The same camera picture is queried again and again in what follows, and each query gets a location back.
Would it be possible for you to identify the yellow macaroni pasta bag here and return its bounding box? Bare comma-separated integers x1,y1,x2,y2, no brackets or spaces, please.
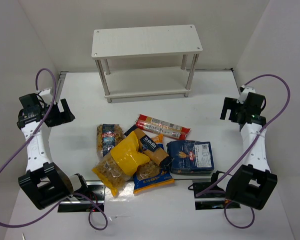
92,132,150,197

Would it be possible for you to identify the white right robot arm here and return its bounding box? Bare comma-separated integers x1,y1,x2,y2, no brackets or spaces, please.
217,87,278,210

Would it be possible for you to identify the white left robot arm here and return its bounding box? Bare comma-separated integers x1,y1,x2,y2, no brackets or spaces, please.
17,88,88,210

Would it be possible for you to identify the Agnesi fusilli pasta bag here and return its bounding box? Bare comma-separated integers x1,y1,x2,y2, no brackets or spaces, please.
96,124,124,160

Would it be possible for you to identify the dark blue pasta box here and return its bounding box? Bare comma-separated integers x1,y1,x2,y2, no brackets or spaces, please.
167,140,214,175

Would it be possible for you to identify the red spaghetti pasta packet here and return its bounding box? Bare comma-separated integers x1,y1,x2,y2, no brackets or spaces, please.
135,114,191,140

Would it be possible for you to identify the white two-tier shelf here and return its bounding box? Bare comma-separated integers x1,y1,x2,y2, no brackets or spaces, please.
91,24,203,102

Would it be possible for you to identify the blue orange shell pasta bag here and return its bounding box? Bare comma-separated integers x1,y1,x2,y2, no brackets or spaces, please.
132,133,176,195

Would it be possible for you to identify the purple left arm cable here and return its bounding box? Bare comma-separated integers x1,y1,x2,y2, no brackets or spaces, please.
0,68,108,231

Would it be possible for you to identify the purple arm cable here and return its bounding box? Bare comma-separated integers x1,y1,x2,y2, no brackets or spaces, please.
196,74,291,229
0,68,108,231

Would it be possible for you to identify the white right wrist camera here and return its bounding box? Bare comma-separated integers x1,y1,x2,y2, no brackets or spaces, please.
237,85,256,104

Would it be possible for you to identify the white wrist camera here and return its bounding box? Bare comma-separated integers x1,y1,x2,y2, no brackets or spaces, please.
37,88,53,103
237,85,256,104

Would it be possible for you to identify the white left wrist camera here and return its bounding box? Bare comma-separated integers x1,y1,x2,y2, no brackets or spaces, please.
37,88,53,103

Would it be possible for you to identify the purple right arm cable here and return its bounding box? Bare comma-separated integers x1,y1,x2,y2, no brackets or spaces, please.
196,74,291,229

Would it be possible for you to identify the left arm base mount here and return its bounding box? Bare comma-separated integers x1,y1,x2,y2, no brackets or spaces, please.
57,181,106,213

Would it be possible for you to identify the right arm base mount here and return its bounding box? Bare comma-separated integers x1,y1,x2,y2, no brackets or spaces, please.
188,171,230,210

